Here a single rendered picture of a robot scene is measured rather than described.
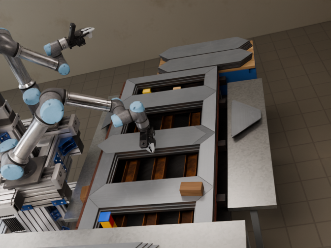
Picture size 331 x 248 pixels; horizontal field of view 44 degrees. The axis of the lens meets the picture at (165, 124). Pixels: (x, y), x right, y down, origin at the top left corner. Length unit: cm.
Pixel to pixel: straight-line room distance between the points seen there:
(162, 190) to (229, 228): 60
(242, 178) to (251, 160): 15
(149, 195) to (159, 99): 91
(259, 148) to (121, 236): 107
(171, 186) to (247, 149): 57
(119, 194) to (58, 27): 328
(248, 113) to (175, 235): 119
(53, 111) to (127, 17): 311
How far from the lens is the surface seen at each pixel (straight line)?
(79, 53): 542
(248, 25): 520
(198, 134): 257
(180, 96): 294
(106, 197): 240
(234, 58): 325
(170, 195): 226
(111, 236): 197
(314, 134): 375
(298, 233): 307
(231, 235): 181
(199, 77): 313
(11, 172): 233
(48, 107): 211
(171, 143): 256
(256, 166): 247
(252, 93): 302
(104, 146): 273
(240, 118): 275
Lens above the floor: 253
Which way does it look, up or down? 38 degrees down
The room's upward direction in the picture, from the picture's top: 18 degrees counter-clockwise
